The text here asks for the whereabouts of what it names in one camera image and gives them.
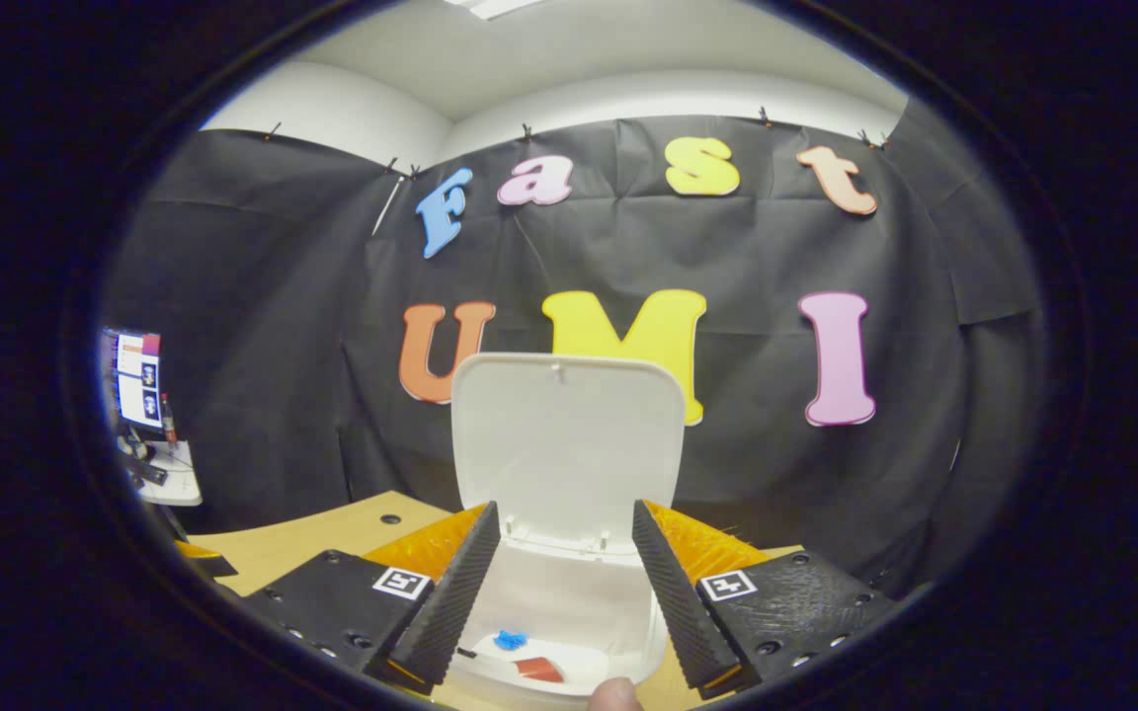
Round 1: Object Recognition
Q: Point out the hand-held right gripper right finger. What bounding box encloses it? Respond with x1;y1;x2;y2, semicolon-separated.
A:
631;499;901;697

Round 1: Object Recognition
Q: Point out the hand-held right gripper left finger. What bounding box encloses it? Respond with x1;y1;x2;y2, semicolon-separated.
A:
243;501;503;692

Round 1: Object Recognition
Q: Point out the white desktop garbage bin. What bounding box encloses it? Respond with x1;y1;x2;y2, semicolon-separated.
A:
446;353;689;707

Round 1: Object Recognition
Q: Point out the wooden desktop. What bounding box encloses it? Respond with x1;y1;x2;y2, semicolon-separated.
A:
189;491;807;711

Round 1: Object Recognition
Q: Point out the white side table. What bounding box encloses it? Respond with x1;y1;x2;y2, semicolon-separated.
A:
124;439;203;508

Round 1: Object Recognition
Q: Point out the computer monitor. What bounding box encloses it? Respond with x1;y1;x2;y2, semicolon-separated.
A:
100;329;165;431

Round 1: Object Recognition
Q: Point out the black backdrop cloth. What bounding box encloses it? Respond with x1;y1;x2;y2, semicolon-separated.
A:
100;99;1054;593

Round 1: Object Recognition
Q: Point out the long ceiling light panel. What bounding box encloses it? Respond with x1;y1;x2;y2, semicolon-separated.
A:
446;0;542;21

